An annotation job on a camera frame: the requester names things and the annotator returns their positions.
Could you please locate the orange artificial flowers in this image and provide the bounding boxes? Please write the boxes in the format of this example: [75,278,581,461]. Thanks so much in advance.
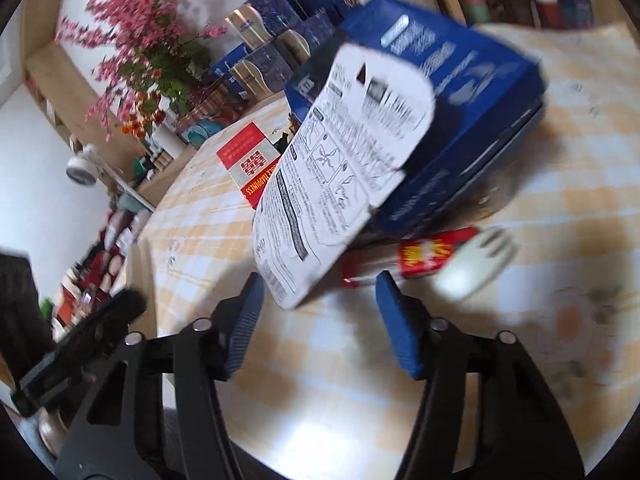
[120,90,168,138]

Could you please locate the narrow wooden shelf column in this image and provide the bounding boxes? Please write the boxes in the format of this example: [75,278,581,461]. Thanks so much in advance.
[22,42,151,171]

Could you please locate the cream plastic spoon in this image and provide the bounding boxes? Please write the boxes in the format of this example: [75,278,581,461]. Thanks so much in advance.
[434,226,521,303]

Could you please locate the yellow plaid floral tablecloth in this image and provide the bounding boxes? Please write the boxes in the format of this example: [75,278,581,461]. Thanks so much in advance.
[125,20,640,480]

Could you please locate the gold and blue gift box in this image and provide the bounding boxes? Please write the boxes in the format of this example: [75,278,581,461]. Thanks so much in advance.
[225,0,306,46]
[276,12,336,68]
[227,45,296,103]

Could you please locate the red toothpick tube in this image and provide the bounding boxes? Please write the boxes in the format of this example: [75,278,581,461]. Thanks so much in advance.
[342,226,481,288]

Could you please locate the small blue patterned box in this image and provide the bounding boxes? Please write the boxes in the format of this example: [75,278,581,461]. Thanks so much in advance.
[556,0,596,28]

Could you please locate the white printed packaging card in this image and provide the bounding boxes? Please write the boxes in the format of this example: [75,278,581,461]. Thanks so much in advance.
[251,42,436,311]

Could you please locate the blue cardboard box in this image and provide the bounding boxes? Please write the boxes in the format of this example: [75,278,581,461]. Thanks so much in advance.
[284,0,546,236]

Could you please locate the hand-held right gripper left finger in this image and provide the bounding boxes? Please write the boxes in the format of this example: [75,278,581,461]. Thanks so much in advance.
[54,272,266,480]

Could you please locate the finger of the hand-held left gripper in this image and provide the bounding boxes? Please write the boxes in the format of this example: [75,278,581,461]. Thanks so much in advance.
[60,288,148,358]

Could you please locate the pink artificial blossom branches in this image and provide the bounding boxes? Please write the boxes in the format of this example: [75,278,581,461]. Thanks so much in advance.
[54,0,228,141]

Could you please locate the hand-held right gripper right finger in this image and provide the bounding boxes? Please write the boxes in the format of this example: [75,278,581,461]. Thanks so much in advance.
[375,270,586,480]

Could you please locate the wooden low cabinet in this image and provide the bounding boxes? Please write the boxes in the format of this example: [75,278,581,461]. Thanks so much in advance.
[135,140,201,208]

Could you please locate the wide blue carton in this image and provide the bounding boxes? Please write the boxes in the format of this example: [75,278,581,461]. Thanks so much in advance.
[210,42,251,80]

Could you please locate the white ribbed vase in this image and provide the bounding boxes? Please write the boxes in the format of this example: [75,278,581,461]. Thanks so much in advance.
[150,122,187,158]

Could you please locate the dark blue gift box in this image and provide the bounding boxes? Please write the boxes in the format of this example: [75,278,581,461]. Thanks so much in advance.
[292,0,346,22]

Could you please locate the red and white box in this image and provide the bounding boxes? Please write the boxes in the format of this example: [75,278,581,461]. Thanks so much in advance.
[216,121,282,211]

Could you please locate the red white checkered blanket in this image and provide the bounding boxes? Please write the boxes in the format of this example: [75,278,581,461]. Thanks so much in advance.
[55,210,138,328]

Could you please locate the white standing fan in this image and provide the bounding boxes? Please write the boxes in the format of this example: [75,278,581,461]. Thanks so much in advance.
[66,144,156,213]

